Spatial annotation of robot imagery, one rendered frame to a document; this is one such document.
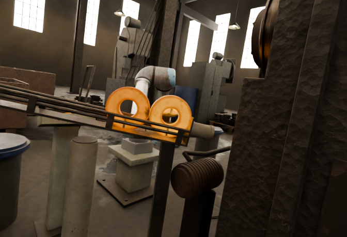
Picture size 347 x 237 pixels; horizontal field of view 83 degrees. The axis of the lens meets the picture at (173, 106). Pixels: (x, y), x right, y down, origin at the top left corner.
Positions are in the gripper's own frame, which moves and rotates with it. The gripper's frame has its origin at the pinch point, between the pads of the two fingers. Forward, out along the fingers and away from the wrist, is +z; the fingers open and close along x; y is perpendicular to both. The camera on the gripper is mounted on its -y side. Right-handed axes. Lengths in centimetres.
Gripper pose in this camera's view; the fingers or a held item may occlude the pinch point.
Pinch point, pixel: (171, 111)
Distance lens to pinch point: 71.7
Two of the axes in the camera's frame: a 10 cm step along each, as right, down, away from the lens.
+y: 1.1, -9.8, 1.5
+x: 9.8, 1.3, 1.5
